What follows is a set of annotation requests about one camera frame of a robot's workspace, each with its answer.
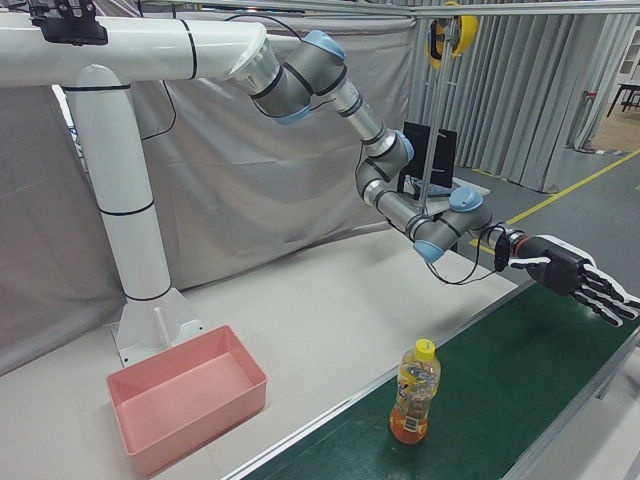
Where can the aluminium frame post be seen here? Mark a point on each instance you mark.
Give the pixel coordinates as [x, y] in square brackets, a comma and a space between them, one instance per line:
[434, 125]

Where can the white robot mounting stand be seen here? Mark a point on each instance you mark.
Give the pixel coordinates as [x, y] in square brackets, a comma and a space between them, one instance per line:
[125, 200]

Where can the white side desk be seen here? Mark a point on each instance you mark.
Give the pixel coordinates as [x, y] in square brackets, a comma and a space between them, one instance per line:
[470, 187]

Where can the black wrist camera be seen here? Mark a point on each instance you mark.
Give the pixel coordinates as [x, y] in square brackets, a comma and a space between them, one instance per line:
[501, 255]

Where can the tall black monitor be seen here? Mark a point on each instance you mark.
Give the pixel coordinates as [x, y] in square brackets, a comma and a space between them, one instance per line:
[416, 150]

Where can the grey fabric backdrop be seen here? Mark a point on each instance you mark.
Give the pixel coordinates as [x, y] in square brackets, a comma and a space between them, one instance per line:
[250, 175]

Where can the orange juice bottle yellow cap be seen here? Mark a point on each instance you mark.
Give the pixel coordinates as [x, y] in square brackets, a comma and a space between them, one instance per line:
[414, 390]

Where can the pink plastic basket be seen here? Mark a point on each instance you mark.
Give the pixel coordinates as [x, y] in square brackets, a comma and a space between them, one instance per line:
[190, 400]

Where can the green conveyor belt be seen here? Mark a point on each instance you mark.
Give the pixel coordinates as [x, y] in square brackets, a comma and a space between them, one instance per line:
[500, 375]

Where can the small black monitor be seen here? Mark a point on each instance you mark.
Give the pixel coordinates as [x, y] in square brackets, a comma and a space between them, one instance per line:
[444, 160]

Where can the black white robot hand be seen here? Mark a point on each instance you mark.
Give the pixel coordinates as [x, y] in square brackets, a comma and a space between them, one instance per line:
[560, 267]

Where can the grey pleated curtain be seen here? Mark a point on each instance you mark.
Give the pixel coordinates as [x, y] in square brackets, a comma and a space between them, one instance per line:
[525, 100]

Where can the dark wooden table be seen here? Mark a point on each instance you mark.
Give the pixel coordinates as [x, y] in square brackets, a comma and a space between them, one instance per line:
[627, 95]

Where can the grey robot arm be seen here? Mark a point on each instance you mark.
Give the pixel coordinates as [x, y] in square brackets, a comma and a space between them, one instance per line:
[300, 75]

